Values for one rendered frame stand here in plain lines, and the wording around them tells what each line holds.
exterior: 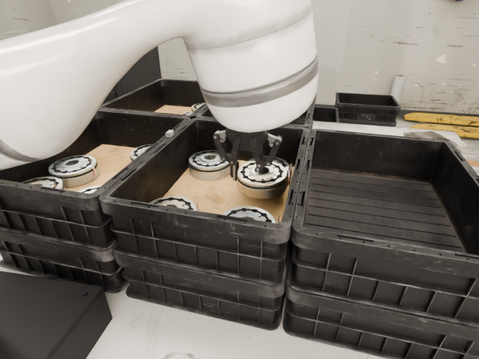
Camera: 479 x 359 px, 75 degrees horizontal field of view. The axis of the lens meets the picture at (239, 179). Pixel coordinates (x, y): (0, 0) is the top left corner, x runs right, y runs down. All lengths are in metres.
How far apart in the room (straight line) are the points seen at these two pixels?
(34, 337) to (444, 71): 4.03
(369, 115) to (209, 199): 1.77
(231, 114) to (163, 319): 0.47
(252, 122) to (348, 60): 3.70
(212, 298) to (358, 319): 0.23
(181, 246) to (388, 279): 0.30
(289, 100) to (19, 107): 0.18
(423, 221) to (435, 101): 3.55
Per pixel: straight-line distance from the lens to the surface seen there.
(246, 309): 0.57
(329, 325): 0.56
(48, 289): 0.64
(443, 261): 0.46
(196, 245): 0.49
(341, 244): 0.43
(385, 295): 0.51
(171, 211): 0.46
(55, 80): 0.24
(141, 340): 0.61
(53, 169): 0.83
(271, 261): 0.47
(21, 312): 0.62
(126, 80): 2.30
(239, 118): 0.22
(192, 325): 0.61
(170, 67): 4.32
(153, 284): 0.60
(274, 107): 0.22
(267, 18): 0.20
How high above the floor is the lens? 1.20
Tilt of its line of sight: 30 degrees down
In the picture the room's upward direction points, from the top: straight up
